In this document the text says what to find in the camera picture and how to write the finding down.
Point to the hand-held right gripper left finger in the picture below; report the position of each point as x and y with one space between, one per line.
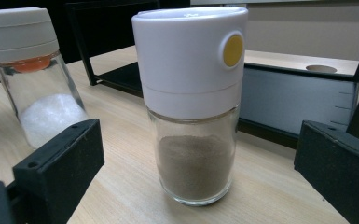
62 165

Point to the salt shaker with orange button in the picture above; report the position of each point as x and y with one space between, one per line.
18 34

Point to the black metal rack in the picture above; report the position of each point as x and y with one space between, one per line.
292 99

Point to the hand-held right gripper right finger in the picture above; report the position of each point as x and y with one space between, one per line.
338 168

